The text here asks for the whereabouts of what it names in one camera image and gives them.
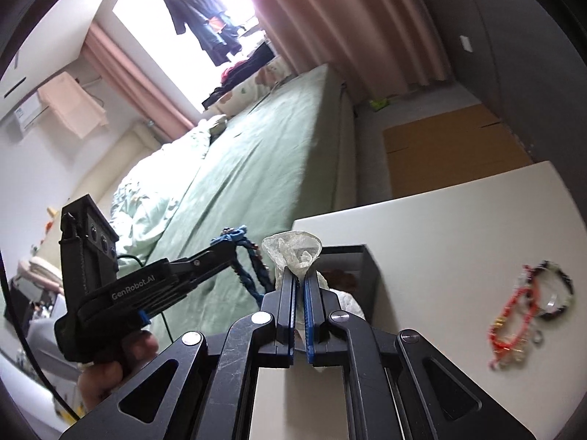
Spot white organza pouch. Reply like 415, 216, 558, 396
262, 231, 365, 364

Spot red bead string bracelet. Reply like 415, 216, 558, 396
487, 283, 542, 371

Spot silver hoop bangle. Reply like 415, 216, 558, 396
543, 293, 566, 313

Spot black jewelry box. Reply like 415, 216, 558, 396
314, 244, 380, 323

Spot person's left hand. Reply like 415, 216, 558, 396
77, 331, 159, 411

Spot white floral duvet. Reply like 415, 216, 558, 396
110, 114, 228, 263

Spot beige headboard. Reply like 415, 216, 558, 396
35, 122, 161, 266

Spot bed with green sheet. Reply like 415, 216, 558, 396
109, 62, 359, 345

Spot pink curtain left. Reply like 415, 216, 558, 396
81, 23, 194, 140

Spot pink curtain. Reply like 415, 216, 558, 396
252, 0, 452, 102
81, 23, 194, 140

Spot floral pillow at window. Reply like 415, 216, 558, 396
209, 56, 294, 117

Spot pink cloth on conditioner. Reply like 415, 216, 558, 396
38, 71, 109, 139

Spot brown cardboard floor mat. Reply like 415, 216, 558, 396
383, 104, 532, 199

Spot dark clothes pile on sill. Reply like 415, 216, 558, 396
202, 43, 276, 109

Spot green item on floor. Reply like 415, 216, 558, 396
369, 98, 390, 112

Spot hanging dark clothes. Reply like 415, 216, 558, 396
163, 0, 242, 67

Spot pink curtain right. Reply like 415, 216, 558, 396
252, 0, 452, 102

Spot dark wardrobe panels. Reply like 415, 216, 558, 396
424, 0, 586, 210

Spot black cable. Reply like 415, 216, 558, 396
0, 251, 82, 422

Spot wall air conditioner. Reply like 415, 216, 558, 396
14, 91, 48, 137

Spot black green bead bracelet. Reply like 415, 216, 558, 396
522, 259, 576, 322

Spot white wall socket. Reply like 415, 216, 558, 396
460, 35, 474, 54

